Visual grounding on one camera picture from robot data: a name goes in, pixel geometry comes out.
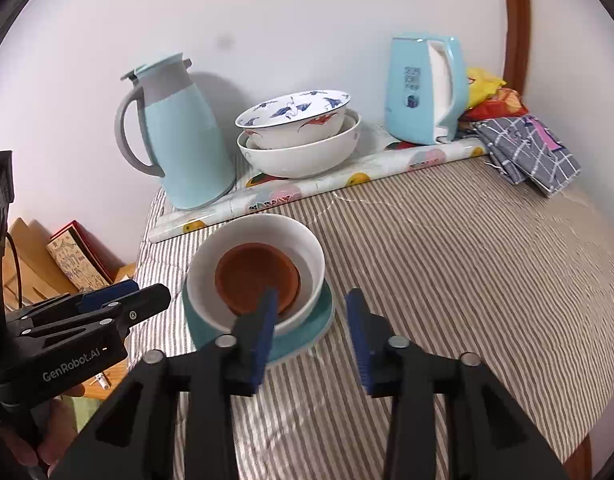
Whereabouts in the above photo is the large white bowl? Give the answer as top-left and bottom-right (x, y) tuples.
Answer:
(236, 112), (363, 180)

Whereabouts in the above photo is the light blue electric kettle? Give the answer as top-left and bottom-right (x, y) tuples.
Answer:
(384, 35), (470, 146)

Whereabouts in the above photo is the crane-patterned porcelain bowl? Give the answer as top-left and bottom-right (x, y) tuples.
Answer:
(234, 90), (352, 150)

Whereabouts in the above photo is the brown wooden frame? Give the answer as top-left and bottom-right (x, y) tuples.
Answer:
(502, 0), (532, 103)

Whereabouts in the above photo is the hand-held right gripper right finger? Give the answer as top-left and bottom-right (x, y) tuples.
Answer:
(346, 287), (570, 480)

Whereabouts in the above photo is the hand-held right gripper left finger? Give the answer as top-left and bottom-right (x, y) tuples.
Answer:
(47, 287), (280, 480)

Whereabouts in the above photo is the rolled printed plastic sheet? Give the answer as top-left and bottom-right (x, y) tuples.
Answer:
(151, 122), (488, 244)

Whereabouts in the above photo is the red-edged printed box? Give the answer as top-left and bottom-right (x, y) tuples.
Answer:
(46, 220), (115, 292)

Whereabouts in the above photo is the grey checked cloth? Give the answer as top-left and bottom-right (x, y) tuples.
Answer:
(473, 115), (582, 197)

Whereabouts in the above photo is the light blue plate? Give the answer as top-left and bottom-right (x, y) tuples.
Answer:
(182, 277), (335, 366)

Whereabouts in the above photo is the yellow snack packet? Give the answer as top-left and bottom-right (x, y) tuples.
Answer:
(464, 66), (508, 110)

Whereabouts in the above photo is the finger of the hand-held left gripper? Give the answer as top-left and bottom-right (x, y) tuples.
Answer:
(4, 280), (140, 327)
(17, 283), (172, 357)

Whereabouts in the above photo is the black cable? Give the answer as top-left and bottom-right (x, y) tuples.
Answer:
(4, 230), (30, 311)

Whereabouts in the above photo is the small brown bowl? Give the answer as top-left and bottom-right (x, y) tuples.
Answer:
(214, 242), (302, 317)

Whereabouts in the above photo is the striped tablecloth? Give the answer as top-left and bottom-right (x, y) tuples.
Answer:
(127, 152), (614, 480)

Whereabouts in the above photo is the shallow white bowl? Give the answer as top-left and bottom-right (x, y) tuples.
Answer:
(243, 110), (362, 152)

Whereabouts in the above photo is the person's left hand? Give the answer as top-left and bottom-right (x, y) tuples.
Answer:
(0, 384), (86, 478)

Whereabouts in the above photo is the light blue thermos jug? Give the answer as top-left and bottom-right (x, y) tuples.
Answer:
(114, 52), (237, 211)

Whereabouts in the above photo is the red snack packet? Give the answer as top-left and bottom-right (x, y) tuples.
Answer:
(459, 87), (530, 122)

